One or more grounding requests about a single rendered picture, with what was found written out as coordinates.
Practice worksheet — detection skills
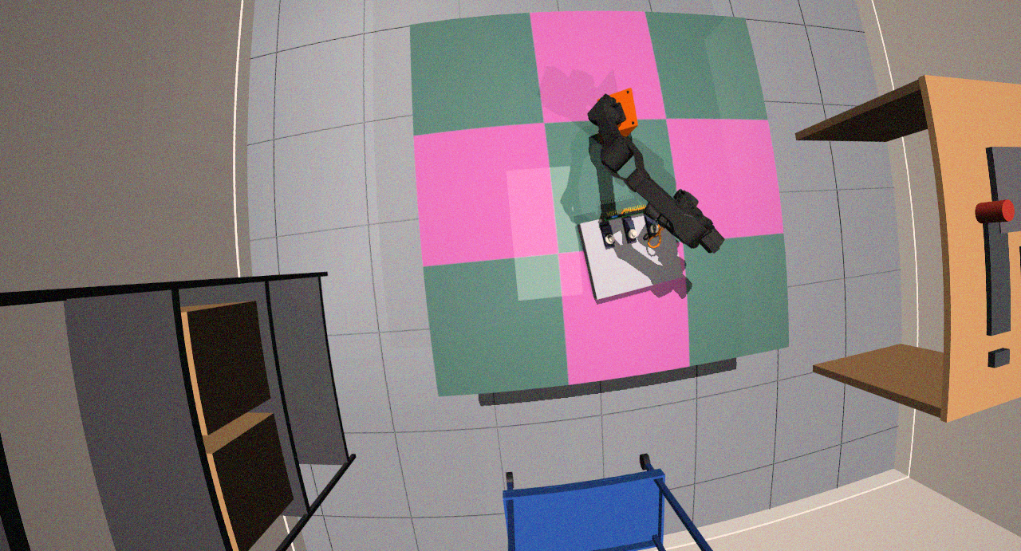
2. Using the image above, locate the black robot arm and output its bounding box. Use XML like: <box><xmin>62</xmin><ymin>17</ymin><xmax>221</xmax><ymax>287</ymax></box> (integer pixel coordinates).
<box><xmin>588</xmin><ymin>93</ymin><xmax>725</xmax><ymax>253</ymax></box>

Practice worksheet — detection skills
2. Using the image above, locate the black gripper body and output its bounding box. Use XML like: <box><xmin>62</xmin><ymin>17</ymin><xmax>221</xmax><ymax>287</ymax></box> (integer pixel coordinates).
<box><xmin>643</xmin><ymin>203</ymin><xmax>700</xmax><ymax>249</ymax></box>

